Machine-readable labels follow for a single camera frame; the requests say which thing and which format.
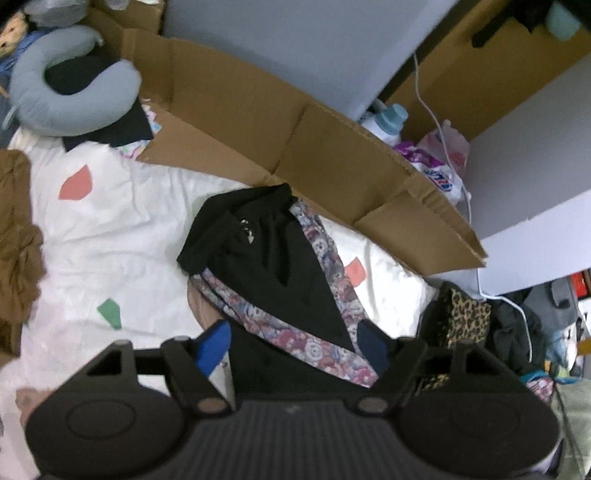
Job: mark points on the brown cardboard box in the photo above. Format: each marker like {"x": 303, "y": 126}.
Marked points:
{"x": 222, "y": 116}

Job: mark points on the black garment with white logo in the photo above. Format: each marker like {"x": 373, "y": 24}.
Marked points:
{"x": 252, "y": 241}

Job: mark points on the dark clothes pile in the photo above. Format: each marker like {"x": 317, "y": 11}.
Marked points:
{"x": 521, "y": 346}

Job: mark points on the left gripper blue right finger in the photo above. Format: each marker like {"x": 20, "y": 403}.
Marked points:
{"x": 375, "y": 345}

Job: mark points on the grey neck pillow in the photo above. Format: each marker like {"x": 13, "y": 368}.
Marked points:
{"x": 53, "y": 91}

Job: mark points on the white patterned bed sheet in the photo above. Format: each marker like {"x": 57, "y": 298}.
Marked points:
{"x": 117, "y": 315}

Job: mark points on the leopard print garment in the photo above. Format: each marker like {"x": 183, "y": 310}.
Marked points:
{"x": 450, "y": 319}

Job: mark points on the grey suitcase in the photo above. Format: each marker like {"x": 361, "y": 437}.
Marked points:
{"x": 556, "y": 305}

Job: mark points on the brown garment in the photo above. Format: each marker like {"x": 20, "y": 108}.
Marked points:
{"x": 21, "y": 240}

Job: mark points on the printed plastic bag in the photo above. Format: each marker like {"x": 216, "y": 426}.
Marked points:
{"x": 441, "y": 158}

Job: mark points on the teddy bear print storage bag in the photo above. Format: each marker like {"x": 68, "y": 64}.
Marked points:
{"x": 331, "y": 360}

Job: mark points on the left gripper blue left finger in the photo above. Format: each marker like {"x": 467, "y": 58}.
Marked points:
{"x": 212, "y": 346}

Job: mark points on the white bottle with blue cap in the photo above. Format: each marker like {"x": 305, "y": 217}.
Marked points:
{"x": 387, "y": 124}

